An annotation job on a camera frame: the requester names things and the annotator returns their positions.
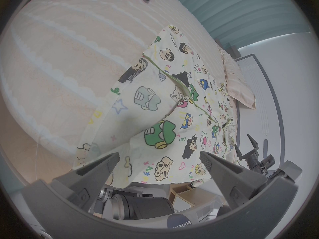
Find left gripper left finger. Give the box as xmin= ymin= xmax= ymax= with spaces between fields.
xmin=51 ymin=152 xmax=121 ymax=209

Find white printed pyjama top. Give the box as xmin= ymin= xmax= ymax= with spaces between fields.
xmin=72 ymin=25 xmax=240 ymax=185

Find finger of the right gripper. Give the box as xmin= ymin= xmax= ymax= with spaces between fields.
xmin=234 ymin=144 xmax=244 ymax=163
xmin=247 ymin=134 xmax=260 ymax=156

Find pink striped pillow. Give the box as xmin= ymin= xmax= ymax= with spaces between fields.
xmin=218 ymin=43 xmax=257 ymax=109

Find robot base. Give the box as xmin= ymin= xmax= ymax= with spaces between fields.
xmin=88 ymin=182 xmax=225 ymax=230

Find bed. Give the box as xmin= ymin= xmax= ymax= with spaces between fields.
xmin=0 ymin=0 xmax=286 ymax=184

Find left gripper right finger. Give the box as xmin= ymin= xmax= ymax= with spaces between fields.
xmin=199 ymin=151 xmax=268 ymax=206

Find blue-green curtain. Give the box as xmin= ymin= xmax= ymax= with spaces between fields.
xmin=174 ymin=0 xmax=312 ymax=48

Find grey bedside table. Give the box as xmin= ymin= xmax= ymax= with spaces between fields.
xmin=214 ymin=37 xmax=240 ymax=58

